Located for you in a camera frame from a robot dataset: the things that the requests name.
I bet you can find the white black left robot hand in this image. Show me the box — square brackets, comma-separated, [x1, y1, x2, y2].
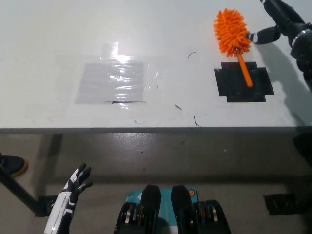
[43, 163, 93, 234]

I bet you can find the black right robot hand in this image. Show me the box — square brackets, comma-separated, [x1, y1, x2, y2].
[246, 0, 312, 47]

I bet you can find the orange microfibre telescopic duster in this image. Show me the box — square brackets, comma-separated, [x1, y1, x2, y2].
[214, 8, 254, 88]

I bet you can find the black table leg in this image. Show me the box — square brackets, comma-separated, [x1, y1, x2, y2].
[0, 162, 41, 216]

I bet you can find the black shoe tan sole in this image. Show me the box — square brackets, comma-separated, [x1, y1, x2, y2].
[0, 153, 29, 178]

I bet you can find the grey paper sheet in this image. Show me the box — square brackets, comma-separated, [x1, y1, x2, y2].
[74, 62, 147, 105]

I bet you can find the clear plastic film cover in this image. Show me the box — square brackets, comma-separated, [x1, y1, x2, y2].
[55, 41, 184, 120]

